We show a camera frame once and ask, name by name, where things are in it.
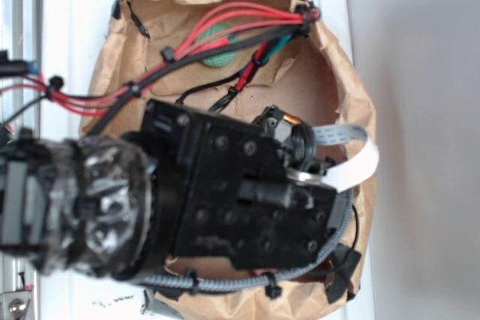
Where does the red and black wire bundle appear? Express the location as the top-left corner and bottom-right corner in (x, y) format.
(0, 1), (323, 136)

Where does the green rubber ball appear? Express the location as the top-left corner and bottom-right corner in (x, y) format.
(194, 22), (238, 67)

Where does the black foil wrapped robot arm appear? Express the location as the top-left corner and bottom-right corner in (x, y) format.
(1, 100), (343, 280)

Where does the silver corner bracket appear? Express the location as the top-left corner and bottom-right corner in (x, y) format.
(1, 291), (32, 320)

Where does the grey braided cable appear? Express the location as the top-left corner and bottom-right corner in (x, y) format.
(142, 188), (356, 295)

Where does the aluminium frame rail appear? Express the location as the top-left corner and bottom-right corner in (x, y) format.
(1, 0), (42, 319)

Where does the white flat ribbon cable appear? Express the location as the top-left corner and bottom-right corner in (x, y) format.
(311, 124), (380, 192)

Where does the brown paper lined box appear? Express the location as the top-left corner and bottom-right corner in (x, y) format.
(89, 0), (377, 319)

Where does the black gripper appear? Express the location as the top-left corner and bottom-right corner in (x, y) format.
(141, 100), (336, 270)

